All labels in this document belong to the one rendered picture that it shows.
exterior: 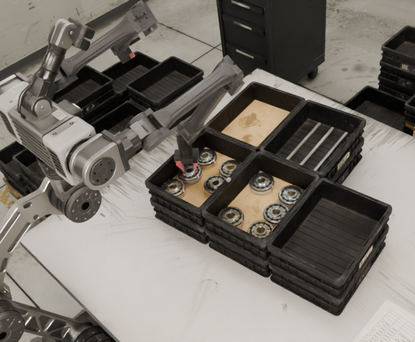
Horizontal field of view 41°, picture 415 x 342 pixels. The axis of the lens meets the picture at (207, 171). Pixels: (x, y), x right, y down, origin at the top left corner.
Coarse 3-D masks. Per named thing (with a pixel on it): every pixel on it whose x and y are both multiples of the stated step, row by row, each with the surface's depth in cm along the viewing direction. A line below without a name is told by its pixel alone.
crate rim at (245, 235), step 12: (252, 156) 231; (264, 156) 230; (240, 168) 226; (300, 168) 223; (204, 216) 213; (216, 216) 210; (288, 216) 206; (228, 228) 207; (276, 228) 202; (252, 240) 201; (264, 240) 199
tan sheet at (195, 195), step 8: (216, 152) 250; (224, 160) 246; (216, 168) 243; (176, 176) 242; (208, 176) 240; (200, 184) 237; (192, 192) 234; (200, 192) 234; (192, 200) 231; (200, 200) 230
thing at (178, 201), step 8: (216, 136) 243; (224, 136) 242; (240, 144) 237; (168, 160) 235; (248, 160) 230; (160, 168) 232; (152, 176) 229; (232, 176) 224; (152, 184) 226; (224, 184) 222; (160, 192) 223; (216, 192) 219; (176, 200) 219; (184, 200) 218; (208, 200) 216; (192, 208) 215; (200, 208) 214
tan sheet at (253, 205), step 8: (272, 176) 235; (248, 184) 234; (280, 184) 231; (288, 184) 231; (240, 192) 231; (248, 192) 230; (272, 192) 229; (240, 200) 228; (248, 200) 227; (256, 200) 226; (264, 200) 226; (272, 200) 225; (240, 208) 224; (248, 208) 224; (256, 208) 223; (264, 208) 223; (248, 216) 221; (256, 216) 220; (248, 224) 218
